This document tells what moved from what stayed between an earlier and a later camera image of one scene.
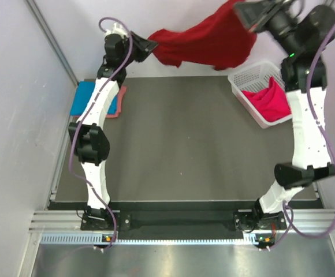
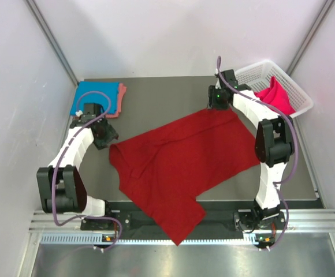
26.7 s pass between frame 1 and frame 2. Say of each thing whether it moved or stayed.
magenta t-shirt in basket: stayed
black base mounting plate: stayed
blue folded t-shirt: stayed
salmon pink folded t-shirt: stayed
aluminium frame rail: stayed
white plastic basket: stayed
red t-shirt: moved
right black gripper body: moved
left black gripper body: moved
